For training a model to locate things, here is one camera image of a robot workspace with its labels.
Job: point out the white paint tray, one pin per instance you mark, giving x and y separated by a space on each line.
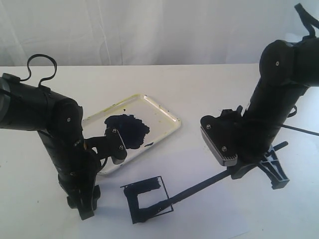
141 122

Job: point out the white paper with square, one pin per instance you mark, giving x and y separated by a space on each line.
208 214

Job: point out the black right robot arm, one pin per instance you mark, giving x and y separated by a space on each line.
287 70

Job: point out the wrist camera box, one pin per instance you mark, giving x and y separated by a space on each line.
219 135
109 145

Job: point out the white backdrop curtain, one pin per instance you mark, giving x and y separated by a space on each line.
144 32

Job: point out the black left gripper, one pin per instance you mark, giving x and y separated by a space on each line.
77 171

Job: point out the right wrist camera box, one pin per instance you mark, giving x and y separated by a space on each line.
219 135

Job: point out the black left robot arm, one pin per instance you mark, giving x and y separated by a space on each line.
58 121

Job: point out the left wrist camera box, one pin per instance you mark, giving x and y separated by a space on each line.
109 145

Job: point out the black paintbrush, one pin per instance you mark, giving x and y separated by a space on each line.
160 206

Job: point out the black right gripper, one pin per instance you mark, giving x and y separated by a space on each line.
255 150

